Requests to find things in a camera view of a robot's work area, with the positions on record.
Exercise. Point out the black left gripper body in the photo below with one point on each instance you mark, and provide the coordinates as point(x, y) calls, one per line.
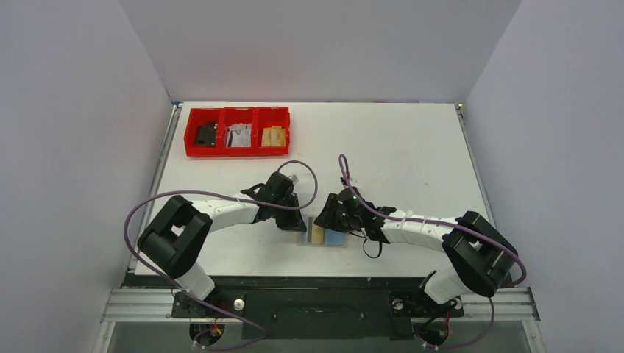
point(288, 214)

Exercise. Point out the yellow credit card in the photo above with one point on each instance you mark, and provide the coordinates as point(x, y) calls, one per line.
point(314, 235)

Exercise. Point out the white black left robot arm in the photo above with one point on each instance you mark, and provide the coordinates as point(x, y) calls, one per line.
point(176, 235)

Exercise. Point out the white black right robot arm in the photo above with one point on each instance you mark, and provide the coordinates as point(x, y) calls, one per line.
point(480, 257)

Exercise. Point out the yellow cards in bin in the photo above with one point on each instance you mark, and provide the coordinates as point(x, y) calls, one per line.
point(274, 136)

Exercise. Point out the white cards in bin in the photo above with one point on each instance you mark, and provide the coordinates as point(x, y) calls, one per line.
point(238, 136)

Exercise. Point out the black cards in bin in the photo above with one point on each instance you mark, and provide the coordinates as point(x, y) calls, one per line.
point(206, 134)

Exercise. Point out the red three-compartment bin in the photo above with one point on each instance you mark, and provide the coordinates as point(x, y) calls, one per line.
point(258, 117)

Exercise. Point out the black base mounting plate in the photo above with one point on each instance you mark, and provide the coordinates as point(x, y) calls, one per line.
point(252, 297)

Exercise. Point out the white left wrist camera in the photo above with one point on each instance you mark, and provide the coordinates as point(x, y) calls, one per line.
point(294, 178)

